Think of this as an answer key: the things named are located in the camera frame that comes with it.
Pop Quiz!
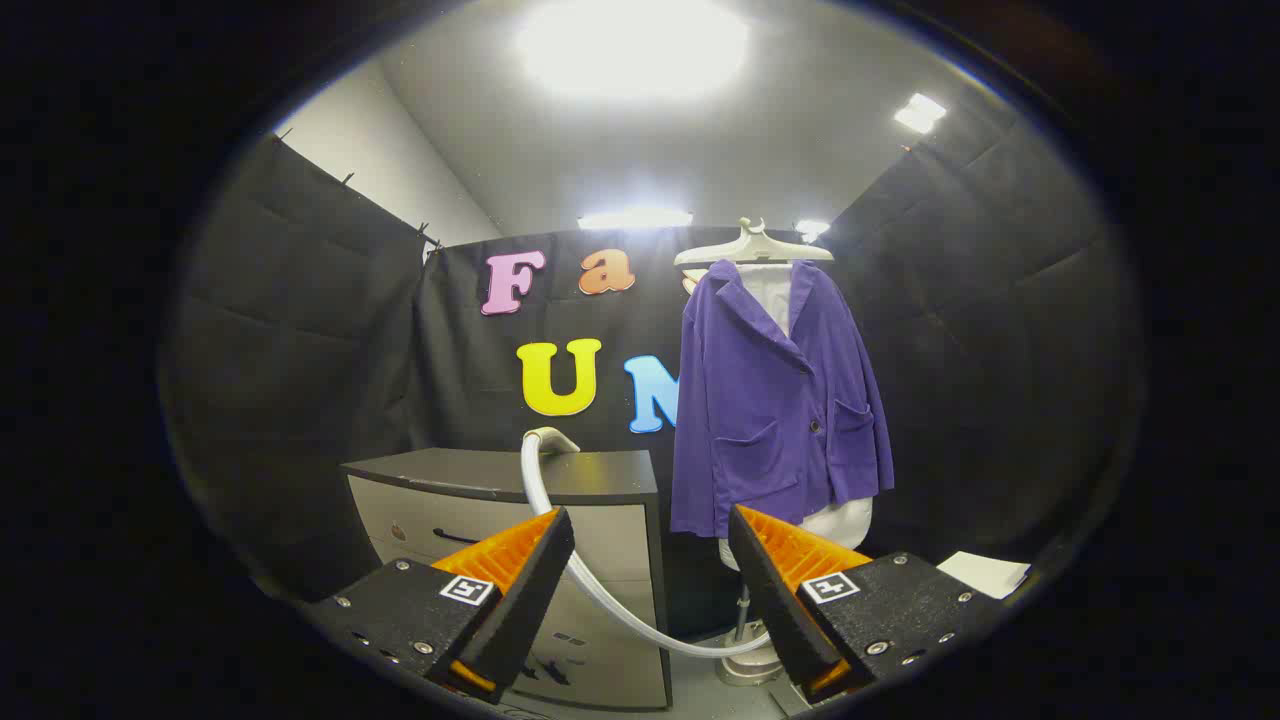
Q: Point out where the white plastic hanger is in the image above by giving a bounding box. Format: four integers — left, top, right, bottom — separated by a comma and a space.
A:
673, 217, 836, 268

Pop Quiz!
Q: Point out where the black backdrop cloth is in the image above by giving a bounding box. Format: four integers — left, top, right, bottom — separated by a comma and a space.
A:
160, 120, 1141, 623

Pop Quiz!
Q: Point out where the grey cabinet with dark top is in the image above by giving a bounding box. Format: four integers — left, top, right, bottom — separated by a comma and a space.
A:
340, 447, 673, 713

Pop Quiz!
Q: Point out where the grey stand base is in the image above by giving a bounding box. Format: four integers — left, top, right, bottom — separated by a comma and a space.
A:
714, 630, 787, 689

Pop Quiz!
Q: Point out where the purple corduroy jacket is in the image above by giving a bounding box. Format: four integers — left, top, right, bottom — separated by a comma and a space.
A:
668, 258, 896, 541

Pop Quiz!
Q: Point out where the large round ceiling light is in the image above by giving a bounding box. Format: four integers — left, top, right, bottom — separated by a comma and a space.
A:
514, 0, 751, 101

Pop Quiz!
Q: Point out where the small square ceiling light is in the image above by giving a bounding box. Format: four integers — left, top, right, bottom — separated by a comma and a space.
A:
893, 92, 948, 136

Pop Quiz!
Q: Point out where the white mannequin torso form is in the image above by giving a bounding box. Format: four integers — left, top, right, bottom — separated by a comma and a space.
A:
718, 262, 874, 573

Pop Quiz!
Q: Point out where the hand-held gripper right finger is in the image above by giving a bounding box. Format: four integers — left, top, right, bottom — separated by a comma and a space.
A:
727, 503, 1001, 704

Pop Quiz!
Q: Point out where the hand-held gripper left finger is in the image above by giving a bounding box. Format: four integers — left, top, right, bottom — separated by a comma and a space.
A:
300, 505, 578, 706

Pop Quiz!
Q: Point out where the white paper sheet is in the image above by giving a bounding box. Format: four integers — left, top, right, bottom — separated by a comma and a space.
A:
935, 550, 1032, 601

